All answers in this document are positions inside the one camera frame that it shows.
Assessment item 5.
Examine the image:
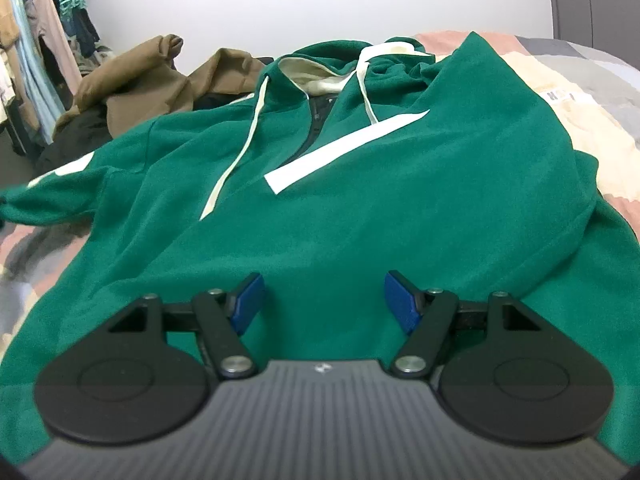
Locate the patchwork blanket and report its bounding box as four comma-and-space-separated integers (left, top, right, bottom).
0, 30, 640, 361

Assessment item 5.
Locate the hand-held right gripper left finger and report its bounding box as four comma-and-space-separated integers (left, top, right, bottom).
106, 272, 266, 380

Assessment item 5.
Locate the black jacket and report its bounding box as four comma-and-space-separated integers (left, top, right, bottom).
32, 90, 256, 176

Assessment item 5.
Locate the grey door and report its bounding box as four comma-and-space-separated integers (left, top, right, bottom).
545, 0, 640, 68

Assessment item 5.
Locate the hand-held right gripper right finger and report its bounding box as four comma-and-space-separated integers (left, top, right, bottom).
383, 270, 544, 379

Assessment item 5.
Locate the row of hanging clothes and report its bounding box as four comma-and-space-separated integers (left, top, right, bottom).
0, 0, 102, 157

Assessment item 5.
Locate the green hoodie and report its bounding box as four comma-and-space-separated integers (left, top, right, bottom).
0, 31, 640, 466

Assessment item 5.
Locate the brown jacket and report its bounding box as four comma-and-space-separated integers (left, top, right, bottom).
55, 34, 273, 138

